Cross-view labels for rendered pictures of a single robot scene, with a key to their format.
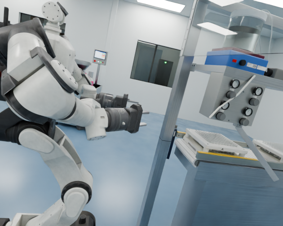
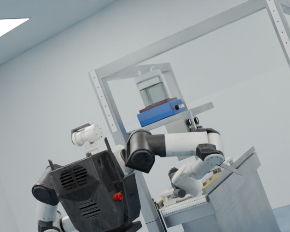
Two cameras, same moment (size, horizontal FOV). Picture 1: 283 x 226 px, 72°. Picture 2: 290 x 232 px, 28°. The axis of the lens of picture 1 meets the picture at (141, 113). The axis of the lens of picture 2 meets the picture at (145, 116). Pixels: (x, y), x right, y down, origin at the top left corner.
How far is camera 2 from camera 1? 2.30 m
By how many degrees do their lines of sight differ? 55
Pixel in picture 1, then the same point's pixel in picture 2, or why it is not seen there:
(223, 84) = (186, 126)
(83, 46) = not seen: outside the picture
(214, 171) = (216, 198)
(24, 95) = (220, 147)
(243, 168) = (221, 185)
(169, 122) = (148, 198)
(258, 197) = (234, 209)
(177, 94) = not seen: hidden behind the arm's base
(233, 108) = not seen: hidden behind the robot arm
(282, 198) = (240, 201)
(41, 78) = (217, 137)
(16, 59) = (204, 136)
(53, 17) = (101, 135)
